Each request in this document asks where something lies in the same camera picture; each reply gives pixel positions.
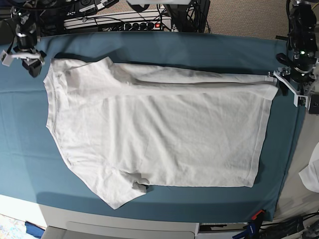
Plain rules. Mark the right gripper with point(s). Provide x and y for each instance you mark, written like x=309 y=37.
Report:
x=34 y=63

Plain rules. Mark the orange blue clamp bottom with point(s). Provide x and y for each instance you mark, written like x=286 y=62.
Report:
x=253 y=227

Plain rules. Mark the grey plastic bin bottom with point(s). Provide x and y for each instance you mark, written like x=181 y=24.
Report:
x=87 y=231

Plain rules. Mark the grey foot pedal box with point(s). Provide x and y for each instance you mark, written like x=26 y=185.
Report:
x=86 y=5

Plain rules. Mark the blue cloth bottom left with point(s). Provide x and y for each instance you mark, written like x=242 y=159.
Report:
x=34 y=230

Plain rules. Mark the white cloth right edge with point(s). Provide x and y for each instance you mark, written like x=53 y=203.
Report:
x=310 y=174

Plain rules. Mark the silver device right edge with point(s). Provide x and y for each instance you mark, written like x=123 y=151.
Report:
x=313 y=107

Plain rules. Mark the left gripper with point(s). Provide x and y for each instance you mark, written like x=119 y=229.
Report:
x=300 y=69

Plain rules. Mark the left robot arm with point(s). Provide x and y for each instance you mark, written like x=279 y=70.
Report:
x=301 y=47

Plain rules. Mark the black power strip red switch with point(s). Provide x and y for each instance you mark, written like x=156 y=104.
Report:
x=144 y=26

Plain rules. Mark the teal table cloth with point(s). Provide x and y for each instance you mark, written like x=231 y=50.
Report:
x=32 y=169

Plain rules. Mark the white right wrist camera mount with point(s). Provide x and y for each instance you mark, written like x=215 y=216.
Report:
x=7 y=58

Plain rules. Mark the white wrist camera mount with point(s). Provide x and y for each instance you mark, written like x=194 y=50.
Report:
x=7 y=58
x=300 y=99

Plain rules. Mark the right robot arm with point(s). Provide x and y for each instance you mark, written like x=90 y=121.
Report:
x=27 y=37

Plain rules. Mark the white T-shirt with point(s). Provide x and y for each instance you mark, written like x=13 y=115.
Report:
x=122 y=127

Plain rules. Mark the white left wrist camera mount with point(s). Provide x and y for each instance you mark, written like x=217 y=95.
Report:
x=300 y=99

